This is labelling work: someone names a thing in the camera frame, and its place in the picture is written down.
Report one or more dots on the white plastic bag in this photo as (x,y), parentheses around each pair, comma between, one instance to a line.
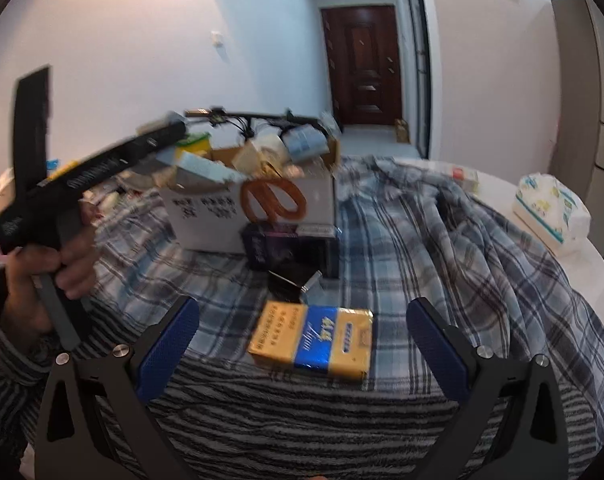
(330,122)

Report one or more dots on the small white green box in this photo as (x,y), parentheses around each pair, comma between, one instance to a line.
(206,167)

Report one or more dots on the black framed glass door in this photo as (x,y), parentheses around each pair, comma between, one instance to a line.
(417,60)

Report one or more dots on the printed tissue pack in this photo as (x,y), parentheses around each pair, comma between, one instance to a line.
(552,210)

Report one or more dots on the small black box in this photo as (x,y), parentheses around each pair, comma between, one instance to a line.
(289,285)

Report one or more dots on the grey refrigerator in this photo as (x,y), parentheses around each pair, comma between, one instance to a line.
(592,110)

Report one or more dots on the blue plaid shirt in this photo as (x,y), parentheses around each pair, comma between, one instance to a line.
(432,270)

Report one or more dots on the brown door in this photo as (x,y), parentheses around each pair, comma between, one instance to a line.
(362,65)

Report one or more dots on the gold blue cigarette carton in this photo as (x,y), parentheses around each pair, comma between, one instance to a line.
(307,342)

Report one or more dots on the cream cosmetic box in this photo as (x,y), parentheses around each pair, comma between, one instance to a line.
(257,155)

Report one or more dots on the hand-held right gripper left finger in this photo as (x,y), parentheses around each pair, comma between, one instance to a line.
(171,340)

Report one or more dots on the small brown cardboard box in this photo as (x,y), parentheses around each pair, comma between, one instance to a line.
(402,131)

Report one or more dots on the dark purple cigarette carton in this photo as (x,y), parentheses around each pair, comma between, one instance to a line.
(292,250)

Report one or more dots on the black bicycle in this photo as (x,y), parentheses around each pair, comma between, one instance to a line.
(262,117)

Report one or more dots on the grey striped fleece garment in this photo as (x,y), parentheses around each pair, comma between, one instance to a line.
(307,435)

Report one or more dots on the yellow tub green lid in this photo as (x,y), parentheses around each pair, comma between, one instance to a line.
(196,145)

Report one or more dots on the red white cigarette pack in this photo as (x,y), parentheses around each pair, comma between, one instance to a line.
(465,179)

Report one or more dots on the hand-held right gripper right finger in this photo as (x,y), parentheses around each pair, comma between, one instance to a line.
(434,342)

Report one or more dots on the person's left forearm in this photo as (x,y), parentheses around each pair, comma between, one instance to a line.
(6,360)

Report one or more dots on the white light switch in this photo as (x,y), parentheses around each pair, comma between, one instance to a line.
(217,38)

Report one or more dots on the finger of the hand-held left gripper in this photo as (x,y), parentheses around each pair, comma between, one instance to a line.
(161,135)

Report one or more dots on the person's left hand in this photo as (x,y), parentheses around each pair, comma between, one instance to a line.
(74,260)

